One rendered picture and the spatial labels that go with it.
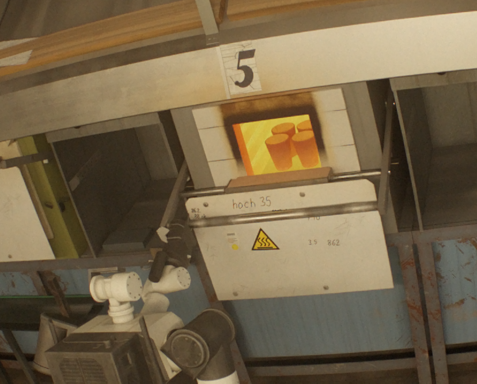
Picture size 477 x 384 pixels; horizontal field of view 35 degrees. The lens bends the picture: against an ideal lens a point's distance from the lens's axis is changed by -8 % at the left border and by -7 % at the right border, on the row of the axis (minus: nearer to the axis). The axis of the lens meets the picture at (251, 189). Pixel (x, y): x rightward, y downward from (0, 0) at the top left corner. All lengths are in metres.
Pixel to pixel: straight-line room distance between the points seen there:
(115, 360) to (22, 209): 1.36
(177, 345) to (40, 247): 1.39
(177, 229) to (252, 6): 0.73
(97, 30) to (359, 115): 0.83
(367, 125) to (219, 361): 1.02
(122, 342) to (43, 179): 1.37
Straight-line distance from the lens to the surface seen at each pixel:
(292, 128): 2.71
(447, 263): 2.73
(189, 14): 2.18
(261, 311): 2.98
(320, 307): 2.91
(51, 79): 2.38
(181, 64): 2.17
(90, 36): 2.34
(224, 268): 2.65
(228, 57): 2.12
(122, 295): 1.78
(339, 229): 2.47
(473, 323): 2.89
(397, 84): 2.34
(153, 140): 3.39
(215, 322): 1.70
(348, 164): 2.49
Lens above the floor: 2.19
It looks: 25 degrees down
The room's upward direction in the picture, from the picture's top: 16 degrees counter-clockwise
